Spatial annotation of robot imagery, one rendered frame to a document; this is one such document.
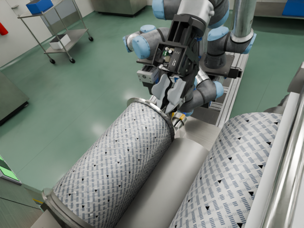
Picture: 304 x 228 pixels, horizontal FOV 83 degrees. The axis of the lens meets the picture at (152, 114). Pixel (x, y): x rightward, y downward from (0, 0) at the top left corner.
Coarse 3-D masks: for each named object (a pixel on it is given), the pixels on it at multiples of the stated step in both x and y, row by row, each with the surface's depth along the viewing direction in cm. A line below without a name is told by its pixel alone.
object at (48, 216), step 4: (44, 212) 30; (48, 212) 30; (52, 212) 30; (40, 216) 29; (44, 216) 29; (48, 216) 29; (52, 216) 29; (56, 216) 30; (40, 220) 29; (44, 220) 29; (48, 220) 29; (52, 220) 29; (56, 220) 29; (60, 220) 30; (36, 224) 29; (40, 224) 29; (44, 224) 28; (48, 224) 28; (52, 224) 28; (56, 224) 28; (60, 224) 28
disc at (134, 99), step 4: (128, 100) 42; (132, 100) 41; (136, 100) 40; (140, 100) 38; (144, 100) 38; (128, 104) 44; (148, 104) 37; (152, 104) 37; (152, 108) 38; (156, 108) 37; (160, 112) 37; (164, 116) 37; (168, 120) 37; (168, 124) 39; (172, 124) 38; (172, 128) 39; (172, 132) 40; (172, 136) 42
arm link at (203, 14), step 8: (184, 0) 36; (192, 0) 35; (200, 0) 35; (208, 0) 35; (184, 8) 36; (192, 8) 35; (200, 8) 35; (208, 8) 36; (192, 16) 36; (200, 16) 35; (208, 16) 36
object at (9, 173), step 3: (0, 168) 48; (3, 168) 49; (3, 171) 47; (6, 171) 49; (9, 171) 51; (6, 174) 47; (9, 174) 49; (12, 174) 50; (12, 177) 48; (15, 177) 50
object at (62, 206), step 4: (52, 192) 31; (52, 196) 30; (56, 196) 29; (56, 200) 29; (60, 200) 29; (60, 204) 28; (64, 204) 28; (60, 208) 28; (64, 208) 28; (68, 208) 28; (64, 212) 28; (68, 212) 28; (72, 212) 28; (68, 216) 28; (72, 216) 28; (76, 216) 28; (76, 220) 28; (80, 220) 28; (80, 224) 28; (84, 224) 28; (88, 224) 29
